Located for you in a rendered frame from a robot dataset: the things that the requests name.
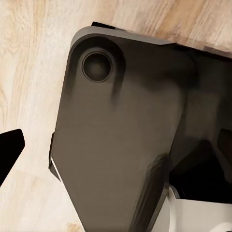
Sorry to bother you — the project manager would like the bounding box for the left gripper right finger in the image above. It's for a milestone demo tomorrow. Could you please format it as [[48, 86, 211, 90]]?
[[217, 128, 232, 167]]

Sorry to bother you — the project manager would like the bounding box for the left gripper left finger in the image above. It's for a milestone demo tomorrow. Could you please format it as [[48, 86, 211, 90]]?
[[0, 129, 25, 186]]

